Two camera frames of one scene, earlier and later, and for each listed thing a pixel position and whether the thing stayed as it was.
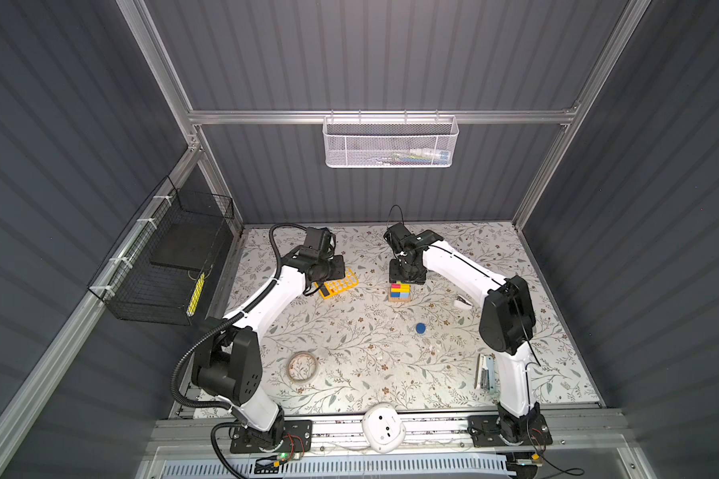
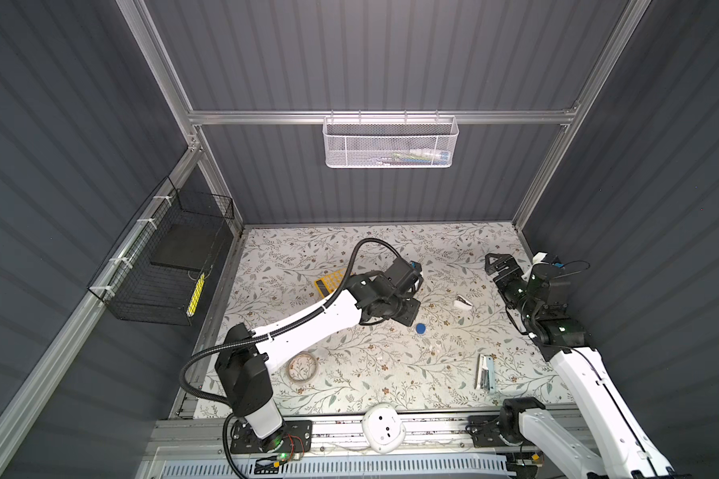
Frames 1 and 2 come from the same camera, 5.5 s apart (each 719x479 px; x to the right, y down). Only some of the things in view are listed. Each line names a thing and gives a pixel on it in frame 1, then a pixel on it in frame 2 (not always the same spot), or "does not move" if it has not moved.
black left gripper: (336, 259) -> (407, 315)
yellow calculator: (335, 286) does not move
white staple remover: (462, 303) does not move
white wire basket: (389, 141) does not move
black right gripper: (416, 279) -> (514, 271)
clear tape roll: (302, 366) does not move
